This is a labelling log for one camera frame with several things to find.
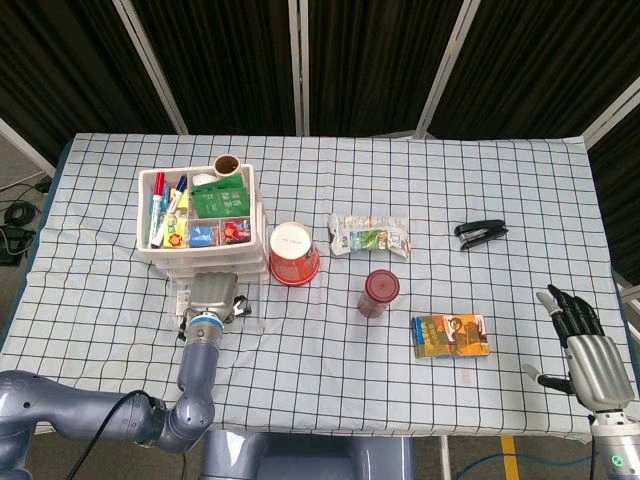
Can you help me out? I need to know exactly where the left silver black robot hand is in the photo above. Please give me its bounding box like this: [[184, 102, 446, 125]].
[[182, 272, 242, 325]]

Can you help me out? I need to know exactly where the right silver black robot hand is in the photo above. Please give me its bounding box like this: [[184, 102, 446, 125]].
[[522, 283, 634, 413]]

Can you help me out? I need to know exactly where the clear plastic drawer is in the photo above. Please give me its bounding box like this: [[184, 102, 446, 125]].
[[167, 273, 266, 335]]

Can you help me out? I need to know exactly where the blue small packet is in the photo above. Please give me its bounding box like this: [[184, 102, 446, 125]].
[[188, 223, 220, 247]]

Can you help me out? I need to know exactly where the red small packet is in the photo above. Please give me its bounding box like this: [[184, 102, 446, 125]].
[[220, 219, 251, 245]]

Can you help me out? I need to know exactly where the yellow lion snack packet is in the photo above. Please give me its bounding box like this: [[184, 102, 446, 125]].
[[163, 213, 190, 249]]

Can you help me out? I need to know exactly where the orange paper cup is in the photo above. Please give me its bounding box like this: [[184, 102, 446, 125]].
[[268, 221, 321, 287]]

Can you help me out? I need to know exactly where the green tea packet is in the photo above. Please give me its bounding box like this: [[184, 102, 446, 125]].
[[189, 174, 250, 219]]

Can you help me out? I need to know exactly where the red-capped white marker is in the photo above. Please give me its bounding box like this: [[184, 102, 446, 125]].
[[149, 172, 168, 249]]

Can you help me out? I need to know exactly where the blue-capped white marker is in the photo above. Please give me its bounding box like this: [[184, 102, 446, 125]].
[[162, 174, 190, 222]]

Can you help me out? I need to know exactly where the blue checkered tablecloth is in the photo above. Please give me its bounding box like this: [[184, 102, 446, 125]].
[[0, 132, 640, 449]]

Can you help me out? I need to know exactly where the orange blue cardboard box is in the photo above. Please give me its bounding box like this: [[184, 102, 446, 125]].
[[410, 313, 492, 360]]

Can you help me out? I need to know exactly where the red thermos bottle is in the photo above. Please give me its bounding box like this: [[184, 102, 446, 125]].
[[357, 269, 401, 320]]

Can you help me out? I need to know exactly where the white green snack packet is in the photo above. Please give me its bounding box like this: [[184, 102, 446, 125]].
[[328, 213, 413, 259]]

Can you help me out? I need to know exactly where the white table leg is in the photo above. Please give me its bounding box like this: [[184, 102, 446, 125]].
[[438, 433, 453, 480]]

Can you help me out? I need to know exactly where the black stapler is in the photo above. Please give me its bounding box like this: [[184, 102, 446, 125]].
[[453, 219, 510, 252]]

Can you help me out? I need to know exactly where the blue-grey robot torso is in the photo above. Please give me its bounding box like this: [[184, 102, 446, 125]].
[[199, 430, 416, 480]]

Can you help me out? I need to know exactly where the black power adapter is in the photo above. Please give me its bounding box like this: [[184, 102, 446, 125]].
[[0, 224, 35, 266]]

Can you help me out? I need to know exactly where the black folding screen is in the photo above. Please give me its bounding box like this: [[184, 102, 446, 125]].
[[0, 0, 640, 289]]

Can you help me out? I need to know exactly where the white plastic drawer organizer frame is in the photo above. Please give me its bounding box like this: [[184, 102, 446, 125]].
[[135, 163, 269, 281]]

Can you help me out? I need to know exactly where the blue floor cable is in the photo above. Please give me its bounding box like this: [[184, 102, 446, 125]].
[[457, 448, 591, 480]]

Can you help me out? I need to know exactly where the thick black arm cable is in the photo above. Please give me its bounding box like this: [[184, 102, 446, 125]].
[[64, 389, 154, 480]]

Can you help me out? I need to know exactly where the black coiled floor cable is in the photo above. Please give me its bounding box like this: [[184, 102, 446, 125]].
[[3, 198, 40, 227]]

